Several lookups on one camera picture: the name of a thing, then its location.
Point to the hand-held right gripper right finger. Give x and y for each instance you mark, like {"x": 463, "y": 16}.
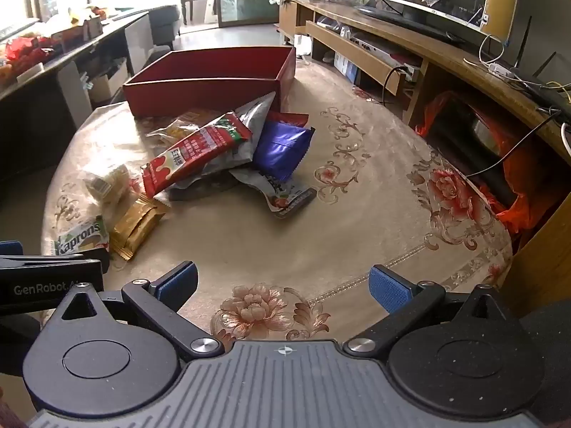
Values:
{"x": 391, "y": 287}

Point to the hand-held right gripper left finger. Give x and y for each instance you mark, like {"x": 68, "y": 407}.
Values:
{"x": 177, "y": 281}

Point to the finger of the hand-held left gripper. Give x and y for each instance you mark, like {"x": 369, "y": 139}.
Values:
{"x": 10, "y": 248}
{"x": 96, "y": 261}

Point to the green and white wafer packet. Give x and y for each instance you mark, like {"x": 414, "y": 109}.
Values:
{"x": 82, "y": 238}

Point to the gold snack packet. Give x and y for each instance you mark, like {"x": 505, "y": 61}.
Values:
{"x": 134, "y": 227}

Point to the clear packet of fried twists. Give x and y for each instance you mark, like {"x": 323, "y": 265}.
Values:
{"x": 107, "y": 183}

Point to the long red snack packet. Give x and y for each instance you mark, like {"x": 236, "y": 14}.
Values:
{"x": 192, "y": 154}

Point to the white and red snack packet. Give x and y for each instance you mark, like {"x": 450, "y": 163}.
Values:
{"x": 279, "y": 194}

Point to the clear packet of yellow snacks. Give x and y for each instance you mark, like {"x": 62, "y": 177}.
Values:
{"x": 174, "y": 131}

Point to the purple snack packet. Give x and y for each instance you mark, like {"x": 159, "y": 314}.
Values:
{"x": 281, "y": 149}

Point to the large silver snack bag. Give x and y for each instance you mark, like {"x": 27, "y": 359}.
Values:
{"x": 252, "y": 118}

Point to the red cardboard box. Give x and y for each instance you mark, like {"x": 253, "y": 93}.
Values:
{"x": 200, "y": 96}

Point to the dark red snack packet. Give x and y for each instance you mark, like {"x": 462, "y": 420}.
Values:
{"x": 290, "y": 118}

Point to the dark coffee table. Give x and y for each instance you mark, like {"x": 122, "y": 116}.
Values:
{"x": 26, "y": 120}

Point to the orange plastic bag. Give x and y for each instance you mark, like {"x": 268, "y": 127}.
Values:
{"x": 522, "y": 174}

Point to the open cardboard box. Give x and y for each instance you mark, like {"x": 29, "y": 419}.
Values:
{"x": 107, "y": 82}

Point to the red plastic bags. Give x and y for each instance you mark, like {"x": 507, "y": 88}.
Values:
{"x": 24, "y": 51}

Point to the blue and white box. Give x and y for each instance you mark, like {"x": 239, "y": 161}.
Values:
{"x": 345, "y": 67}

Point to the small cardboard box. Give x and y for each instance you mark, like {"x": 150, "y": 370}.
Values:
{"x": 76, "y": 31}

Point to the white set-top device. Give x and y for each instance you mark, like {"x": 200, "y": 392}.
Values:
{"x": 383, "y": 51}

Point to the grey sofa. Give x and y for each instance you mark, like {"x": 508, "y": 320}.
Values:
{"x": 163, "y": 24}

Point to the black router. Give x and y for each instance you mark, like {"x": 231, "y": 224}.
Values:
{"x": 546, "y": 91}

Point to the wooden television cabinet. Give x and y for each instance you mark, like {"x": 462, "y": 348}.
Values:
{"x": 339, "y": 11}

